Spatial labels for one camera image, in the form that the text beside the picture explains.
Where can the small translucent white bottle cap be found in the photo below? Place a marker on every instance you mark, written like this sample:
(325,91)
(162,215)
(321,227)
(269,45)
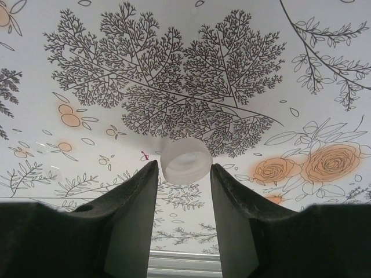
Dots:
(185,171)

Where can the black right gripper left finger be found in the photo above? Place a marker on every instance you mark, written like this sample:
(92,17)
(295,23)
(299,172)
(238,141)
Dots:
(87,240)

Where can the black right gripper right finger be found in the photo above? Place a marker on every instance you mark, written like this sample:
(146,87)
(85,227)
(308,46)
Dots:
(290,246)

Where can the long aluminium frame rail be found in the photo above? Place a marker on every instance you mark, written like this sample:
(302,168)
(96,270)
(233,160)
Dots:
(185,265)

